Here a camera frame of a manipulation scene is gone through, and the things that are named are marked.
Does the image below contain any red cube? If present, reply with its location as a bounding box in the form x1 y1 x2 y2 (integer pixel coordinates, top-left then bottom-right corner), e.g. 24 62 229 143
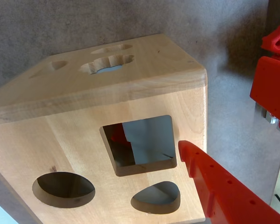
110 124 133 150

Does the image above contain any wooden shape sorter box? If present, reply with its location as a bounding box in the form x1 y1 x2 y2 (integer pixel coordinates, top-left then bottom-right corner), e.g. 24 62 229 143
0 33 209 224

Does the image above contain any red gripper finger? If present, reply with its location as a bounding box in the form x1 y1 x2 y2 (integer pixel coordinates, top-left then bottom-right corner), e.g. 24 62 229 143
178 140 280 224

